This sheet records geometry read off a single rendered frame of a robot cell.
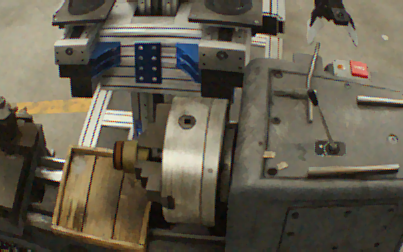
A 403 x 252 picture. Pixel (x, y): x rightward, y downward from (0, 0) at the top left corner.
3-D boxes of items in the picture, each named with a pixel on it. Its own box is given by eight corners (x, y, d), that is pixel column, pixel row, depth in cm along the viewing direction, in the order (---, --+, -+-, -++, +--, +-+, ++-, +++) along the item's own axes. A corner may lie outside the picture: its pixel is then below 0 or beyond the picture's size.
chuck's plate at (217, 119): (229, 152, 202) (229, 72, 177) (215, 245, 182) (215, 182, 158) (216, 151, 202) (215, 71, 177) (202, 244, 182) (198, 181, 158)
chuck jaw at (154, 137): (185, 148, 183) (189, 98, 181) (183, 151, 178) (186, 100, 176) (141, 144, 184) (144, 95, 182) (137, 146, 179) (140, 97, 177)
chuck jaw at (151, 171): (181, 162, 177) (174, 194, 167) (182, 178, 179) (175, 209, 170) (136, 157, 178) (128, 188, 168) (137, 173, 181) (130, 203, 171)
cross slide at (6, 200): (39, 123, 213) (37, 113, 209) (15, 217, 182) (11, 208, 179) (6, 120, 214) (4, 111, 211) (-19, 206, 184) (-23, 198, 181)
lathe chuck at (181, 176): (216, 151, 202) (215, 71, 177) (201, 244, 182) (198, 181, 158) (182, 148, 203) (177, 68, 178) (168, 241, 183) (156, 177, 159)
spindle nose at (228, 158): (239, 157, 194) (240, 104, 178) (229, 222, 181) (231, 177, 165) (227, 156, 194) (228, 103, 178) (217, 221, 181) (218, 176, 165)
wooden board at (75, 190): (161, 164, 209) (160, 154, 206) (145, 255, 184) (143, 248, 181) (71, 152, 212) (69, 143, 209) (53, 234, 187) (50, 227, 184)
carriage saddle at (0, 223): (46, 136, 217) (44, 123, 213) (23, 237, 184) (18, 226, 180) (-10, 128, 220) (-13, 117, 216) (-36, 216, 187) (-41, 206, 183)
